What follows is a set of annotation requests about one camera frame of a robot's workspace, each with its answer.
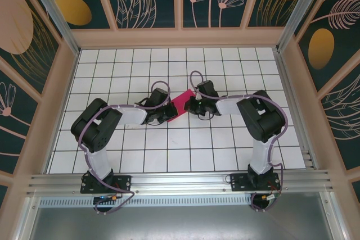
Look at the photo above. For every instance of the pink square paper sheet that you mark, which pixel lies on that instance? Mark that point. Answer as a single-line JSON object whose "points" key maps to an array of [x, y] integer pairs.
{"points": [[181, 100]]}

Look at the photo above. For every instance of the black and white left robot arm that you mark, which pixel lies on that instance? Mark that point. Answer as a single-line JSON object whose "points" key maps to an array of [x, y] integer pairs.
{"points": [[97, 127]]}

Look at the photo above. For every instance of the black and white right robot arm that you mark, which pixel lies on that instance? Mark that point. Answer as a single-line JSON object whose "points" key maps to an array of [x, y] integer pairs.
{"points": [[261, 116]]}

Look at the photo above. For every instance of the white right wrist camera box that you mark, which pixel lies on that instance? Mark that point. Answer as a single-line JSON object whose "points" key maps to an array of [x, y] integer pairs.
{"points": [[197, 91]]}

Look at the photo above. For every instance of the aluminium mounting rail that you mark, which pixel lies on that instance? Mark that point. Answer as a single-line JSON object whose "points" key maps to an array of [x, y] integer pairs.
{"points": [[180, 181]]}

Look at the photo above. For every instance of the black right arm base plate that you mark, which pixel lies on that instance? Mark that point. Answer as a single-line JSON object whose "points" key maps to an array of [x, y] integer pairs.
{"points": [[239, 181]]}

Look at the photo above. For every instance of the aluminium side rail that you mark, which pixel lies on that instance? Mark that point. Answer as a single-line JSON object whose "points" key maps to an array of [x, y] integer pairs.
{"points": [[292, 105]]}

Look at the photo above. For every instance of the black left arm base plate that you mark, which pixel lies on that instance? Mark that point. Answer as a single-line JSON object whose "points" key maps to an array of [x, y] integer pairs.
{"points": [[123, 182]]}

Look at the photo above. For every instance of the aluminium frame post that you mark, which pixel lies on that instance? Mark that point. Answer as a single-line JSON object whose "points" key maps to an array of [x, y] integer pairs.
{"points": [[53, 9], [301, 9]]}

